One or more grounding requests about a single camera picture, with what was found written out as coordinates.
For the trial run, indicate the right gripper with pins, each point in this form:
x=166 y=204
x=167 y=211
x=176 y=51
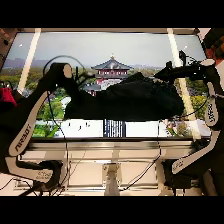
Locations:
x=168 y=73

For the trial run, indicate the black garment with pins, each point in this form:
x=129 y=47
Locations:
x=133 y=100

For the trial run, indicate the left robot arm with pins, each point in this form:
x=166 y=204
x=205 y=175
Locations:
x=20 y=116

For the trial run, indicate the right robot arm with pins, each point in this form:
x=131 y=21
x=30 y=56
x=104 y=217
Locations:
x=213 y=110

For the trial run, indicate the heap of clothes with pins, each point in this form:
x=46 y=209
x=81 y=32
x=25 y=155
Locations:
x=215 y=43

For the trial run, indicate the red garment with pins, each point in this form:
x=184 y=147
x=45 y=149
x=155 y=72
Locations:
x=6 y=96

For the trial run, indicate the silver frame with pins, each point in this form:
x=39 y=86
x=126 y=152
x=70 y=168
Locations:
x=113 y=145

